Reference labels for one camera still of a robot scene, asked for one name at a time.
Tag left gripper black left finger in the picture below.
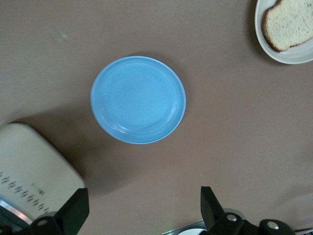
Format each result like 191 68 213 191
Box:
26 188 90 235

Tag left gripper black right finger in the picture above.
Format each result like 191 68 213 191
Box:
201 186 296 235

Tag brown-crust bread slice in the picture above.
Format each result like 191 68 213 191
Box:
262 0 313 52

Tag blue plate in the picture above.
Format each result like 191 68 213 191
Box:
90 55 187 144

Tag beige plate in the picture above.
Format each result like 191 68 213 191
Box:
254 0 313 65

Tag beige chrome toaster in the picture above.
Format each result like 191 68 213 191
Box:
0 122 86 226

